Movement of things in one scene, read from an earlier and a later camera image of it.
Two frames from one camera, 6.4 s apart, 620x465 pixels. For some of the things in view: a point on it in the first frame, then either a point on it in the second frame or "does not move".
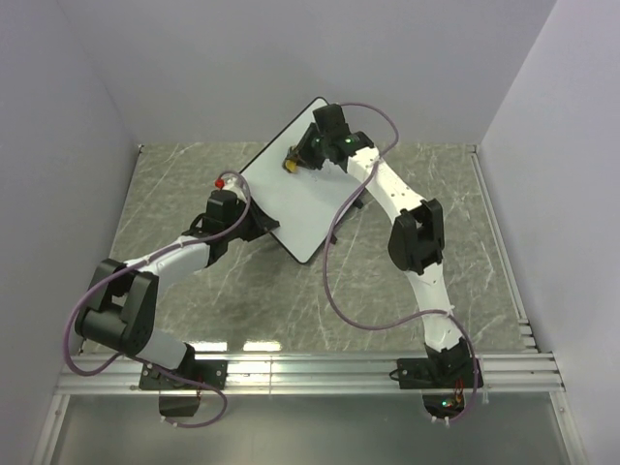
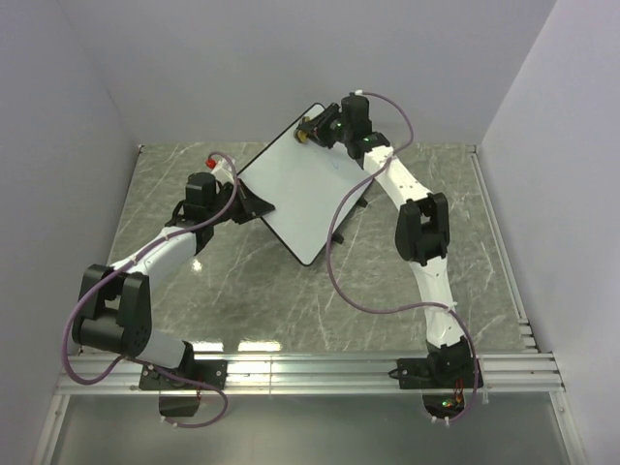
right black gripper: x=301 y=152 to x=313 y=129
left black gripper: x=261 y=223 to x=251 y=206
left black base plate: x=210 y=372 does not move
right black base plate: x=439 y=373 does not move
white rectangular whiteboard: x=300 y=207 does not move
